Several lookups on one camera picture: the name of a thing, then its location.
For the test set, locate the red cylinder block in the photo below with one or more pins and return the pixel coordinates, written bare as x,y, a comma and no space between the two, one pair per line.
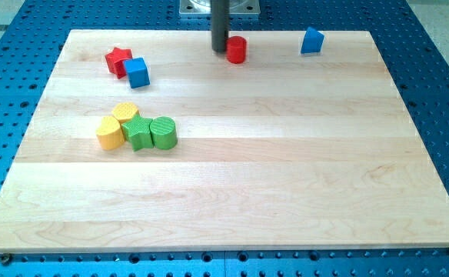
236,49

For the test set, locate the blue triangle block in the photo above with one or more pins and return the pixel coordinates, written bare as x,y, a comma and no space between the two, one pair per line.
312,41

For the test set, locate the green cylinder block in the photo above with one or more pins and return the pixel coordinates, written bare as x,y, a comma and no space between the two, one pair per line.
163,133

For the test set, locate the light wooden board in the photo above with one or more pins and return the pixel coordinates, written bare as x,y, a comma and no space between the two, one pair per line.
282,152

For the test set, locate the green star block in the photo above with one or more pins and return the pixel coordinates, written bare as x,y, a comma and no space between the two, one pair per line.
137,132

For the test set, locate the yellow hexagon block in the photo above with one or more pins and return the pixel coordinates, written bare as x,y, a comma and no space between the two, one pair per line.
125,111

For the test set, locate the blue cube block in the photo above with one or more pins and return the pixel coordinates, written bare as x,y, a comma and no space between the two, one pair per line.
137,72

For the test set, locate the yellow heart block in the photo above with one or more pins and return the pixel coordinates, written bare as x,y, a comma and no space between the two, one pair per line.
109,134

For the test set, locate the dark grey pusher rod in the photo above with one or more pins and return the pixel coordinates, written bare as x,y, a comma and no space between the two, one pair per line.
219,25

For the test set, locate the red star block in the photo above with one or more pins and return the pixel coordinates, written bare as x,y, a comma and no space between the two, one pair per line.
115,61

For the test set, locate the blue perforated metal table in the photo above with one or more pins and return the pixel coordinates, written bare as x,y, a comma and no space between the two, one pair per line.
35,36

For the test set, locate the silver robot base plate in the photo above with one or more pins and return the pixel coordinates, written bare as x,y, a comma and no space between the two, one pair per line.
202,8

